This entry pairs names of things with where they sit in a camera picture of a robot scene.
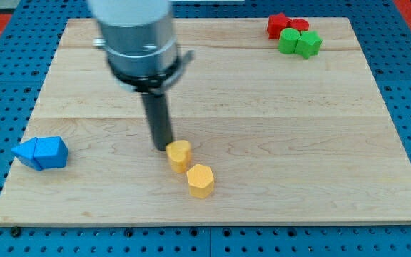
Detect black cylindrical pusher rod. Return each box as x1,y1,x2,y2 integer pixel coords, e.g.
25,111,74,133
141,94,173,151

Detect yellow heart block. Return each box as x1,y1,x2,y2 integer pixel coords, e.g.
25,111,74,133
166,140,191,173

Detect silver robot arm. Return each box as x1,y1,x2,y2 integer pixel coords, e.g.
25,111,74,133
87,0,193,151

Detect green circle block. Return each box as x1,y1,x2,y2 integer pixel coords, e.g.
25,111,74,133
278,28,300,54

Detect red circle block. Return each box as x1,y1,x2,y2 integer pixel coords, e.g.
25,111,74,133
289,18,310,32

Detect yellow hexagon block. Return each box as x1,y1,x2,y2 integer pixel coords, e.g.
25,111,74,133
186,164,215,199

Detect blue pentagon block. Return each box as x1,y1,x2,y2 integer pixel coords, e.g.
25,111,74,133
34,136,69,171

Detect wooden board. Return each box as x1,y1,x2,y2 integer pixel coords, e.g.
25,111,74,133
0,17,411,227

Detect blue triangle block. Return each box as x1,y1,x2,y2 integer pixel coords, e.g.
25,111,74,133
11,137,43,171

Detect red star block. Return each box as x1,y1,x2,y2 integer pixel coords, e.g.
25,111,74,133
266,13,291,39

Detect green star block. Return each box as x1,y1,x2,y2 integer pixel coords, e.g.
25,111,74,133
294,31,323,59

